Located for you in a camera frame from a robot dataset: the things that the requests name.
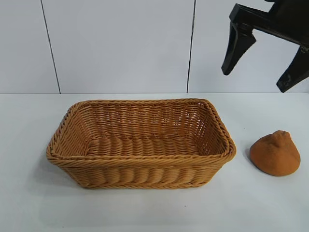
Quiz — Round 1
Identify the tan woven wicker basket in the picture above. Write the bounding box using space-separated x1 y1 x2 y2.
45 98 237 190

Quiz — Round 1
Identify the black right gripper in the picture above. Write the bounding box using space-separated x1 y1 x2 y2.
221 0 309 93

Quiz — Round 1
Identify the orange-brown bread bun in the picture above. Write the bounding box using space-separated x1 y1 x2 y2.
249 130 302 177

